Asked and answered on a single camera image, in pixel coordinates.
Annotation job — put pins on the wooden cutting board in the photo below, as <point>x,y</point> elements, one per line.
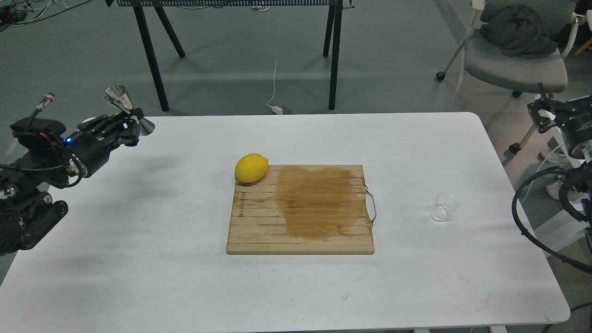
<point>302,210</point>

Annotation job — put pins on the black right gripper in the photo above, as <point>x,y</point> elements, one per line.
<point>576,127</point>

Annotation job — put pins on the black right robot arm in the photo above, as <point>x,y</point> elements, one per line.
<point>574,195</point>

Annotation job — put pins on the grey office chair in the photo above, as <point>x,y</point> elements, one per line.
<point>522,73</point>

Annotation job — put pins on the dark grey jacket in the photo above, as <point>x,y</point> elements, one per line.
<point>518,31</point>

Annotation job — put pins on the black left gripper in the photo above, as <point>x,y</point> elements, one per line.
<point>94,140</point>

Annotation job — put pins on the yellow lemon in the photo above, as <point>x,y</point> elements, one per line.
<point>251,168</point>

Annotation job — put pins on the black metal table frame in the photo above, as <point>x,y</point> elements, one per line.
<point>201,43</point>

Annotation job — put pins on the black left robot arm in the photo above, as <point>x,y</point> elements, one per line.
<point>28,213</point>

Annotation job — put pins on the steel jigger measuring cup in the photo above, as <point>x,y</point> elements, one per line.
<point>118,96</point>

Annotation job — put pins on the clear glass cup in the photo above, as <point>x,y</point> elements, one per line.
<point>445,203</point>

